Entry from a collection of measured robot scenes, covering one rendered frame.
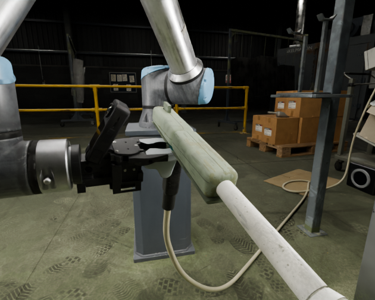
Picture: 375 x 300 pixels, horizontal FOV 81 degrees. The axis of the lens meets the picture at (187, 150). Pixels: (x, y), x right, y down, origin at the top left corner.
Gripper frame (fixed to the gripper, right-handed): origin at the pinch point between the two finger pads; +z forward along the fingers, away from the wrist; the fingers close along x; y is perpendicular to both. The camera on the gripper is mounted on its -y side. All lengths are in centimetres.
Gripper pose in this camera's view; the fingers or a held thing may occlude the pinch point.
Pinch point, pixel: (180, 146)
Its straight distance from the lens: 45.8
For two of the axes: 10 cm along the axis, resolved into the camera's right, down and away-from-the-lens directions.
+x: 3.7, 4.3, -8.2
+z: 9.2, -0.7, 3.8
